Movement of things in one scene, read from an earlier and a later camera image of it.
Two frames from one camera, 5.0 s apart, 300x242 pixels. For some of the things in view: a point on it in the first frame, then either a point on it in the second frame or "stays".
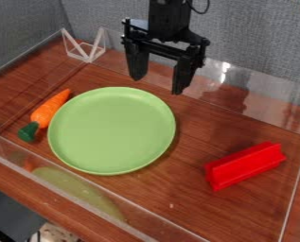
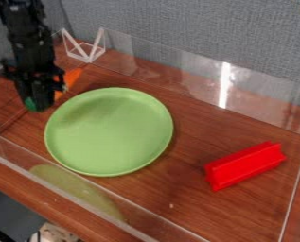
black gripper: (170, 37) → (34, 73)
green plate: (110, 130) stays
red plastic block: (243, 164) stays
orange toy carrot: (42, 114) → (70, 78)
